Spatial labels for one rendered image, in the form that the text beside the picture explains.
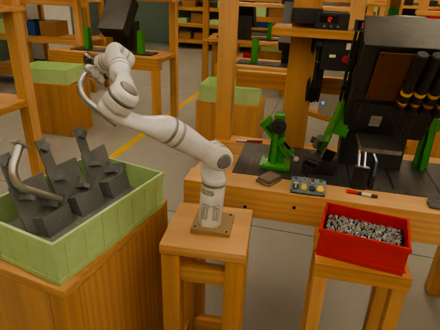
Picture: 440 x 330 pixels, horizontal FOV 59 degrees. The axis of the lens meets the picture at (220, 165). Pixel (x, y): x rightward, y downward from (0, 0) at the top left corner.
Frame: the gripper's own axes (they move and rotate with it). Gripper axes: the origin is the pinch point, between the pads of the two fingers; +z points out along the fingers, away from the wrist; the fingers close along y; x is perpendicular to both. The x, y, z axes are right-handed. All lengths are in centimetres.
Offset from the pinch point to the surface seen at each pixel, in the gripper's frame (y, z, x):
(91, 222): -30, -31, 51
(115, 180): -38.8, 0.8, 29.7
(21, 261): -23, -19, 75
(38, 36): 19, 541, -163
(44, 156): -8.4, -2.7, 40.4
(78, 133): -13.2, -0.3, 24.3
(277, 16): -261, 440, -523
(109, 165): -33.6, 4.7, 25.9
